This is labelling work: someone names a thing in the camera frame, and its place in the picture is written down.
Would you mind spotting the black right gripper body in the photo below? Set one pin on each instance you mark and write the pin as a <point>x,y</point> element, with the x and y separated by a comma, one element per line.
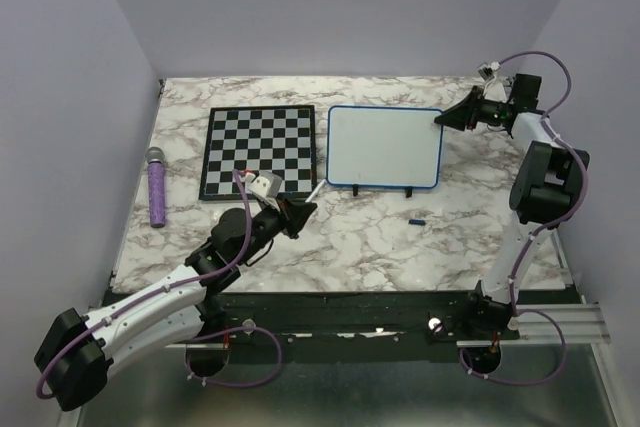
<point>480,112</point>

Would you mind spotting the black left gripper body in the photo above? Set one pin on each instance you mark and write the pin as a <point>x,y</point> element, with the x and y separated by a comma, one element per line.
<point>283,222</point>

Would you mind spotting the white blue whiteboard marker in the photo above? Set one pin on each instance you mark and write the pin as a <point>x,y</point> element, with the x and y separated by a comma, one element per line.
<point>314,194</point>

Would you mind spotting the blue framed whiteboard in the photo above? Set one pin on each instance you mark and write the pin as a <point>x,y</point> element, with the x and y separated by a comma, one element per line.
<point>383,147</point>

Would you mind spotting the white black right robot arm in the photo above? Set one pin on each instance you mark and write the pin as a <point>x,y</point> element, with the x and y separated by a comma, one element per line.
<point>548,188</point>

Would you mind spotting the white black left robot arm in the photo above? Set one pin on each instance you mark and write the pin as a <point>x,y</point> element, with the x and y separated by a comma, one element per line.
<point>81,352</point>

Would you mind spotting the black white chessboard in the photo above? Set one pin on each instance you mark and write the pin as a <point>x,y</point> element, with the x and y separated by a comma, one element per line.
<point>277,139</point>

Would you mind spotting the purple toy microphone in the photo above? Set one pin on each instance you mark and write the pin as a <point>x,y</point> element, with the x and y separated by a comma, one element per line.
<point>156,186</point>

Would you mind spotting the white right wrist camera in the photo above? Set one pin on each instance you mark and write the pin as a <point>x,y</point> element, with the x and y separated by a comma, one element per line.
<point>488,72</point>

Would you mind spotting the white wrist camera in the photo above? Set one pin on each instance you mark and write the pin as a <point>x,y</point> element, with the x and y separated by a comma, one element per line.
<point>488,72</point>
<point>265,187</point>

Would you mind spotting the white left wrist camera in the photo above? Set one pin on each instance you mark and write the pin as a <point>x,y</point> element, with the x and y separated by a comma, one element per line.
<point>265,187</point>

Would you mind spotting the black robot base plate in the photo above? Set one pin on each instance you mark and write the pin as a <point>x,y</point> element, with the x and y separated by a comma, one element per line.
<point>340,327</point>

